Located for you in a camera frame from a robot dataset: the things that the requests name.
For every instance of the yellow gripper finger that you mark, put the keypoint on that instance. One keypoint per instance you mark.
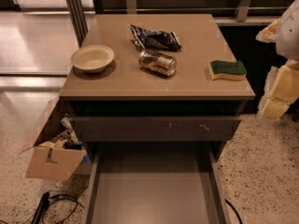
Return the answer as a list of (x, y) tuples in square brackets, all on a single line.
[(269, 33), (281, 89)]

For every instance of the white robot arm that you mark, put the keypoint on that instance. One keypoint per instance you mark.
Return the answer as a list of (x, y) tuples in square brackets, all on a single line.
[(287, 42)]

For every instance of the grey drawer cabinet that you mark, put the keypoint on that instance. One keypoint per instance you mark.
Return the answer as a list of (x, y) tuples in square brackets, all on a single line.
[(125, 89)]

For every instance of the open middle drawer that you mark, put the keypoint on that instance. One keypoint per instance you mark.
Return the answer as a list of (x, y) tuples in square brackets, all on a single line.
[(155, 187)]

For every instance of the closed top drawer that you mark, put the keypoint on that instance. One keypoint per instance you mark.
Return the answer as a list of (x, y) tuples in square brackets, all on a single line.
[(155, 129)]

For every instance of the green yellow sponge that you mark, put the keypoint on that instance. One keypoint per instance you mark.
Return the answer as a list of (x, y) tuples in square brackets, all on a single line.
[(234, 71)]

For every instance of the dark crumpled chip bag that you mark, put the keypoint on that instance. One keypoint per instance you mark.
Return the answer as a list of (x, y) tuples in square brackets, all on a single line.
[(147, 39)]

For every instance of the white paper bowl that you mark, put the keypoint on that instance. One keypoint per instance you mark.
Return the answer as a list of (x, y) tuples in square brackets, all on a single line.
[(93, 58)]

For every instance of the cardboard box with trash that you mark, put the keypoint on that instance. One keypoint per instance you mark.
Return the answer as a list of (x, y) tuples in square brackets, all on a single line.
[(53, 163)]

